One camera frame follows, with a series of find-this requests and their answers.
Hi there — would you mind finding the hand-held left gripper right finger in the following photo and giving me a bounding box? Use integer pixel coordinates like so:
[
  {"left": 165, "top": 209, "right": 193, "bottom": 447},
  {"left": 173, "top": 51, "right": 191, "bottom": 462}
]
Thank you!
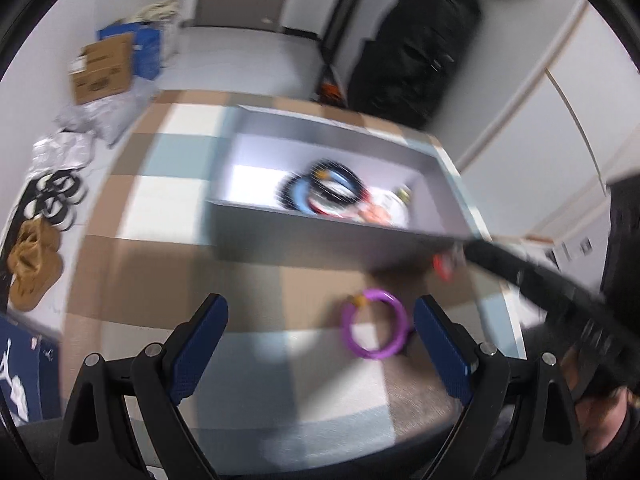
[{"left": 414, "top": 296, "right": 586, "bottom": 480}]

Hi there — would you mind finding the white bag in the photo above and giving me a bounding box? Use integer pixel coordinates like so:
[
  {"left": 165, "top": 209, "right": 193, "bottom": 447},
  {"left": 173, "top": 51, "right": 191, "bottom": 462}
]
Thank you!
[{"left": 127, "top": 0, "right": 181, "bottom": 56}]

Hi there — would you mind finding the grey plastic bag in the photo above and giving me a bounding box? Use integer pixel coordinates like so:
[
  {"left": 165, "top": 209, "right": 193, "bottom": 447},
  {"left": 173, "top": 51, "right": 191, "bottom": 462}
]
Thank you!
[{"left": 54, "top": 85, "right": 158, "bottom": 146}]

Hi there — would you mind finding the red pendant with white ring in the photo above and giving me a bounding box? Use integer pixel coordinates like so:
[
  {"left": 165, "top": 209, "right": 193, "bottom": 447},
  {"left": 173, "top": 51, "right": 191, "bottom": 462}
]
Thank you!
[{"left": 432, "top": 252, "right": 458, "bottom": 279}]

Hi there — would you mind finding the purple bracelet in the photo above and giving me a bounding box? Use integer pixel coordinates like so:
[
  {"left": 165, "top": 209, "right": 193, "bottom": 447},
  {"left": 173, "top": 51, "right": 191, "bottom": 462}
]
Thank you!
[{"left": 341, "top": 287, "right": 410, "bottom": 361}]

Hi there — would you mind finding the brown cardboard box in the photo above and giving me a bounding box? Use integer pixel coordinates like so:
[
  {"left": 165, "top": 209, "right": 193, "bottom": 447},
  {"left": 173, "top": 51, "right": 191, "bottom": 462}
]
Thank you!
[{"left": 70, "top": 32, "right": 136, "bottom": 106}]

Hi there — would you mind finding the grey cardboard box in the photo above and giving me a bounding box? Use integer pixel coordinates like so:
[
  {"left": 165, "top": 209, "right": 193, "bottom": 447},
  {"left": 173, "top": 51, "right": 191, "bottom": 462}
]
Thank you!
[{"left": 205, "top": 105, "right": 473, "bottom": 273}]

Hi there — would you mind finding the person's right hand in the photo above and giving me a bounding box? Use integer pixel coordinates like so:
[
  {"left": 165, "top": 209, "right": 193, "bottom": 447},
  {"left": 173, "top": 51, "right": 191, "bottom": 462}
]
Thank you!
[{"left": 565, "top": 350, "right": 640, "bottom": 461}]

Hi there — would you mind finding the blue cardboard box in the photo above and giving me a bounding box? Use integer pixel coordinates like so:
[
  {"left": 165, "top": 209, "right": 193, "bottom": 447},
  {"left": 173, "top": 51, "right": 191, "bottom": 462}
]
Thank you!
[{"left": 97, "top": 22, "right": 166, "bottom": 81}]

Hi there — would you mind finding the brown plush slipper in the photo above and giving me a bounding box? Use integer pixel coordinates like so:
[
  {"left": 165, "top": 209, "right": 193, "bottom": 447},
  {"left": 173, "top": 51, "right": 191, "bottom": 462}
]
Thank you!
[
  {"left": 17, "top": 217, "right": 61, "bottom": 261},
  {"left": 7, "top": 250, "right": 65, "bottom": 311}
]

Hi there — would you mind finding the blue printed bag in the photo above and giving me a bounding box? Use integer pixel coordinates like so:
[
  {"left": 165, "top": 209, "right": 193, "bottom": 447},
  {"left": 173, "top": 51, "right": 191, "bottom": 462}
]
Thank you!
[{"left": 0, "top": 312, "right": 61, "bottom": 423}]

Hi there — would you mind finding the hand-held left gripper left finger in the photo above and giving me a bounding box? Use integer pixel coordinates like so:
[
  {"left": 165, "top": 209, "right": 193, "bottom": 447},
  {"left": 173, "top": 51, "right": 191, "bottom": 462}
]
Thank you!
[{"left": 52, "top": 294, "right": 229, "bottom": 480}]

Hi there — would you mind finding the blue bracelet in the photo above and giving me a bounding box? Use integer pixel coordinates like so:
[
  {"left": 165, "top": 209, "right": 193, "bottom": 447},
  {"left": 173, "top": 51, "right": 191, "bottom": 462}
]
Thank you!
[{"left": 287, "top": 175, "right": 326, "bottom": 216}]

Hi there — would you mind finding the silver plastic bag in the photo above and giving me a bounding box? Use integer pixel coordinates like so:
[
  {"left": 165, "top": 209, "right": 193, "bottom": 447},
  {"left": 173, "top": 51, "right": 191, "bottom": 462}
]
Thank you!
[{"left": 31, "top": 130, "right": 98, "bottom": 171}]

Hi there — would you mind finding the black luggage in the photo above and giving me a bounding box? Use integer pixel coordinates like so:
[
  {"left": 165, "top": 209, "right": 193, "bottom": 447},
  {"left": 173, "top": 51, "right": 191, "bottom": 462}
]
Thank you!
[{"left": 345, "top": 0, "right": 483, "bottom": 128}]

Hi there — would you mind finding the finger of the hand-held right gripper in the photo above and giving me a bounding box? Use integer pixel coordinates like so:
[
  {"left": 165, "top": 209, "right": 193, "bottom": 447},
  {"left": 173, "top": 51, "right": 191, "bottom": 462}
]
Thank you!
[{"left": 465, "top": 237, "right": 608, "bottom": 321}]

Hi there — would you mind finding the black sandal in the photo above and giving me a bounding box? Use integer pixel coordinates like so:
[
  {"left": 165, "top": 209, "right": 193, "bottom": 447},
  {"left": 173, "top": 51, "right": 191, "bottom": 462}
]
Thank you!
[
  {"left": 22, "top": 192, "right": 78, "bottom": 231},
  {"left": 35, "top": 170, "right": 88, "bottom": 202}
]

